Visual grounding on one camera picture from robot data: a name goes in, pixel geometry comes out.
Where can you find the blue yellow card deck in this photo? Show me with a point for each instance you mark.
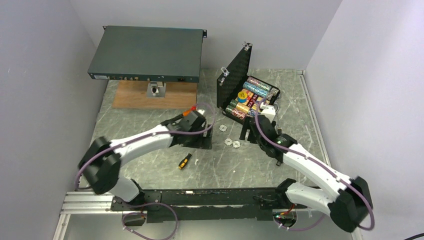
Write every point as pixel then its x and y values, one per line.
pixel 261 102

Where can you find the grey white 1 chip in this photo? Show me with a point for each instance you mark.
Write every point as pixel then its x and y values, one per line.
pixel 228 142

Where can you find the orange handle screwdriver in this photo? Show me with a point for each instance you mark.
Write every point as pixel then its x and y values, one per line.
pixel 185 113

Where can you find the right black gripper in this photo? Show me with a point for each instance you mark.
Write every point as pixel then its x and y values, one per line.
pixel 246 126

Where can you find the yellow black handle screwdriver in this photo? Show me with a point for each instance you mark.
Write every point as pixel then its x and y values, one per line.
pixel 184 162

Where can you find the black poker chip case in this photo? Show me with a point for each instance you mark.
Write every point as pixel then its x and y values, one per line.
pixel 233 79

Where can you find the dark green rack server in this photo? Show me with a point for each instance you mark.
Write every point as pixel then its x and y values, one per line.
pixel 139 53

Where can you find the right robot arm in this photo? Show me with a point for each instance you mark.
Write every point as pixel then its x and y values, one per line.
pixel 346 200

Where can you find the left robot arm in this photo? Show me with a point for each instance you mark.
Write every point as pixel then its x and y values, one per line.
pixel 102 162

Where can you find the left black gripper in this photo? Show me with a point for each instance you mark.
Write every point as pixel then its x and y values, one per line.
pixel 203 142

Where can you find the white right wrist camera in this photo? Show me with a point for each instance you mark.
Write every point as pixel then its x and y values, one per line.
pixel 268 111

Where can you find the silver metal stand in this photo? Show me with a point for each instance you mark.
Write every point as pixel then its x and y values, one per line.
pixel 156 89

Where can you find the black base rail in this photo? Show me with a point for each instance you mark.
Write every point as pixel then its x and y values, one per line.
pixel 261 203

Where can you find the blue yellow dealer button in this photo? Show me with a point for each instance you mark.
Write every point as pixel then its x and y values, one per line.
pixel 242 97

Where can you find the wooden board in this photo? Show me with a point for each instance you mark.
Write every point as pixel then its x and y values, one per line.
pixel 132 95

